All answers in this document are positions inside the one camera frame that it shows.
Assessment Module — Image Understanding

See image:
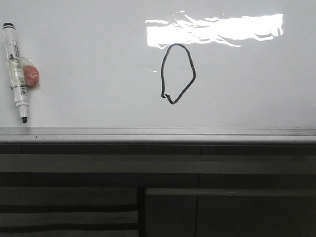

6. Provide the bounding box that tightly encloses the red round magnet taped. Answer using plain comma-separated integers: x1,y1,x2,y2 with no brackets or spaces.
23,65,40,87

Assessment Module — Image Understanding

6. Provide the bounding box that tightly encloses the grey cabinet with drawers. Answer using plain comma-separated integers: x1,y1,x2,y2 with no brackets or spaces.
0,144,316,237

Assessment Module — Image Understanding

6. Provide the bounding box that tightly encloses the white whiteboard with aluminium frame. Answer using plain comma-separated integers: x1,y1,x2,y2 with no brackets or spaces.
0,0,316,144

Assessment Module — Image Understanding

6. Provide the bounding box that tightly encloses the white whiteboard marker pen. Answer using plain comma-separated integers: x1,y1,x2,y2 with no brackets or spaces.
2,22,40,124

